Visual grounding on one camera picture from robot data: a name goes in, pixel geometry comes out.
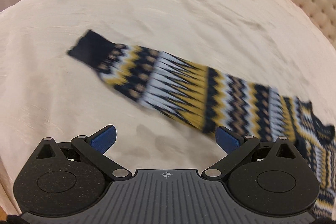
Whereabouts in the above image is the navy yellow patterned knit sweater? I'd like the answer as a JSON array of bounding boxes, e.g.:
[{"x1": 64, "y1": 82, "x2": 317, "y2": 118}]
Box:
[{"x1": 68, "y1": 30, "x2": 335, "y2": 217}]

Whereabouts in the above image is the cream bedspread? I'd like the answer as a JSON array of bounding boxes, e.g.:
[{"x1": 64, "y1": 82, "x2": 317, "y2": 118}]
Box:
[{"x1": 1, "y1": 0, "x2": 335, "y2": 214}]

